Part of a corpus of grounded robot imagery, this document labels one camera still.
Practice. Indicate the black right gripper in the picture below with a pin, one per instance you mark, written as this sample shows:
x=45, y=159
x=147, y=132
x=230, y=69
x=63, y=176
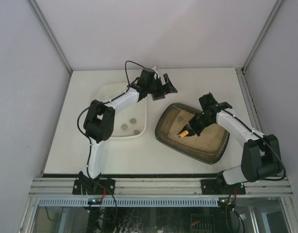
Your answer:
x=194, y=125

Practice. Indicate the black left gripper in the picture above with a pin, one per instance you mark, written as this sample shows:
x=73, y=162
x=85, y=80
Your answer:
x=161, y=88

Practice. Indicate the yellow plastic litter scoop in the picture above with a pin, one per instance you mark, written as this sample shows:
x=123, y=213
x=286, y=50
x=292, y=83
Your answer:
x=183, y=134

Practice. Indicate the dark translucent litter box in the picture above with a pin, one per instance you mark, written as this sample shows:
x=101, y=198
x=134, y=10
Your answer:
x=208, y=148

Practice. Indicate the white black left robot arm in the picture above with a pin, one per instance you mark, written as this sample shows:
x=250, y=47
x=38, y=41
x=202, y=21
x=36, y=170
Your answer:
x=96, y=122

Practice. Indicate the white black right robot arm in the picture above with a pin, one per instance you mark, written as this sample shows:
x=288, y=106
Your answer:
x=261, y=156

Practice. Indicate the white plastic waste bin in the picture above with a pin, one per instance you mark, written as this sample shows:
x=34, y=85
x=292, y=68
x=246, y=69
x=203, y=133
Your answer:
x=137, y=111

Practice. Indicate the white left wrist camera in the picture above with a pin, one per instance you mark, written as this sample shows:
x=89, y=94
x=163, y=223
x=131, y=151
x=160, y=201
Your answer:
x=155, y=68

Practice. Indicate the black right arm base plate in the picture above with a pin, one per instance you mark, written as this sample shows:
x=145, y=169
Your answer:
x=211, y=187

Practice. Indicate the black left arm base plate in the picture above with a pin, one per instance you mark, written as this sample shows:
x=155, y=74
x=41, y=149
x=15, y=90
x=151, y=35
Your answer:
x=96, y=187

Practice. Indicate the grey slotted cable duct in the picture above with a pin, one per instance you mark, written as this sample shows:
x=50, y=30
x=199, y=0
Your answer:
x=130, y=202

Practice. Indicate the aluminium front rail frame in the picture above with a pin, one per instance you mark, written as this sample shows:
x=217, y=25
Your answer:
x=156, y=187

